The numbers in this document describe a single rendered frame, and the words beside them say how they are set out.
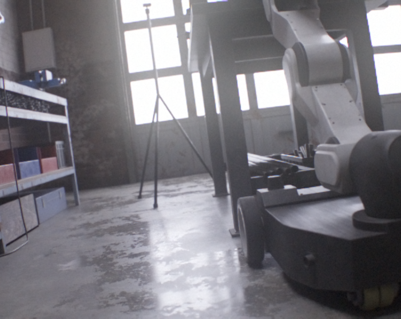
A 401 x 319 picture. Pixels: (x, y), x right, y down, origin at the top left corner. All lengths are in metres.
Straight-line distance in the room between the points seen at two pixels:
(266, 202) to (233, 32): 0.77
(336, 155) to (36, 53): 4.37
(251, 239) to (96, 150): 3.84
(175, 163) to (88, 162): 0.93
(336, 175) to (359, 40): 0.98
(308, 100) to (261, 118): 3.78
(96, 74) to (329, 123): 4.04
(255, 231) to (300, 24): 0.65
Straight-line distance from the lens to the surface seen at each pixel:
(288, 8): 1.66
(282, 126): 5.15
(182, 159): 5.05
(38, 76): 3.12
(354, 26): 1.97
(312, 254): 1.02
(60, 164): 3.48
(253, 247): 1.34
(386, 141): 0.95
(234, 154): 1.80
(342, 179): 1.07
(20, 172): 2.64
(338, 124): 1.25
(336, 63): 1.38
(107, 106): 5.04
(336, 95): 1.34
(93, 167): 5.06
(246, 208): 1.35
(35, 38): 5.21
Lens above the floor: 0.40
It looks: 4 degrees down
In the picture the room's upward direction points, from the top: 8 degrees counter-clockwise
